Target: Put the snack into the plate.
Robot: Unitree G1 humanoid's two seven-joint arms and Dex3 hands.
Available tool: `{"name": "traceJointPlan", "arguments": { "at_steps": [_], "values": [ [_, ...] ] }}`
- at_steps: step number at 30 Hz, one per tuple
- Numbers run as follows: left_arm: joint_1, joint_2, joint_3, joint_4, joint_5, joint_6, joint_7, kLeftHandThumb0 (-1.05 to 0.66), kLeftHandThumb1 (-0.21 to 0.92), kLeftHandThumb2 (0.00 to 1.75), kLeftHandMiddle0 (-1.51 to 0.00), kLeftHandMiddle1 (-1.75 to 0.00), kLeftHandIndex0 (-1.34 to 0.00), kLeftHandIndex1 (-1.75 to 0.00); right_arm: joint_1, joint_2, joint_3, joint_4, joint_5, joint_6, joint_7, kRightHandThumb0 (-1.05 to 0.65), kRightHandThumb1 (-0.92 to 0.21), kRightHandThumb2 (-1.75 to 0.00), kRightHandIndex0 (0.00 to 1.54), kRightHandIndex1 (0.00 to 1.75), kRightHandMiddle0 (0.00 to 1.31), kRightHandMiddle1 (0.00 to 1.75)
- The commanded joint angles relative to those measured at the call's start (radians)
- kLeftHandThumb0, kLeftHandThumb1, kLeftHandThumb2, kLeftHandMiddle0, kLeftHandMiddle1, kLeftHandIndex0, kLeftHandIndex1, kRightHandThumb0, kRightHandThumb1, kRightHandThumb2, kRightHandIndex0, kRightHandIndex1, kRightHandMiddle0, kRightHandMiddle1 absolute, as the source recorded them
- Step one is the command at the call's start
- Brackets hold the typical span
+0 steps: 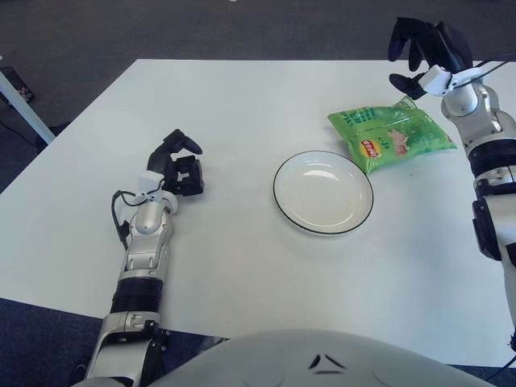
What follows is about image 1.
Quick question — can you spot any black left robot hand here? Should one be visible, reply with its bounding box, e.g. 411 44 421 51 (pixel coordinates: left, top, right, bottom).
146 128 206 198

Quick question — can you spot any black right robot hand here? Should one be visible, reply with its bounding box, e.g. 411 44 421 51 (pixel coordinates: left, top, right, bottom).
387 16 475 100

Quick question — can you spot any green snack bag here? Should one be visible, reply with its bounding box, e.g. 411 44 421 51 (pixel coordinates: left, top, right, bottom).
327 95 459 175

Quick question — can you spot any white plate black rim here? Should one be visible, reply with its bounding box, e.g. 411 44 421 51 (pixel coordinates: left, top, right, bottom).
273 149 375 237

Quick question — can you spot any white right wrist connector box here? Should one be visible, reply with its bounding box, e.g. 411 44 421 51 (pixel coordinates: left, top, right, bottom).
418 66 455 96

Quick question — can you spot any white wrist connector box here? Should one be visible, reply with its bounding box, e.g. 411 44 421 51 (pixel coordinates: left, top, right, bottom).
138 171 164 197
418 66 455 96

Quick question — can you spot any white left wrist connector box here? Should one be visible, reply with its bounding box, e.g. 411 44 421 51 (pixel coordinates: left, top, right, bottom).
138 171 164 197

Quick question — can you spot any white table leg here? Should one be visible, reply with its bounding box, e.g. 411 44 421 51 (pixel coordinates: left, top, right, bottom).
0 66 56 145

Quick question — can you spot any black power strip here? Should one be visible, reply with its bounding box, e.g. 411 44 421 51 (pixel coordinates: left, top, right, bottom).
3 68 35 102

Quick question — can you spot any grey robot torso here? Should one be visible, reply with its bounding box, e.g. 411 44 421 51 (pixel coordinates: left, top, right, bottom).
152 328 516 387

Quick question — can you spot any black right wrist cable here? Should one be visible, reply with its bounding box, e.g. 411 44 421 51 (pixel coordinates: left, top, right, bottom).
471 50 516 76

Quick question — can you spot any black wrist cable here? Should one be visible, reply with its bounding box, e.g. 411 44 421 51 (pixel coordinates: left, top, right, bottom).
471 50 516 76
110 188 164 251

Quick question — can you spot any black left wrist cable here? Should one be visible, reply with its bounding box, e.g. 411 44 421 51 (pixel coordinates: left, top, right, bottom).
110 188 164 251

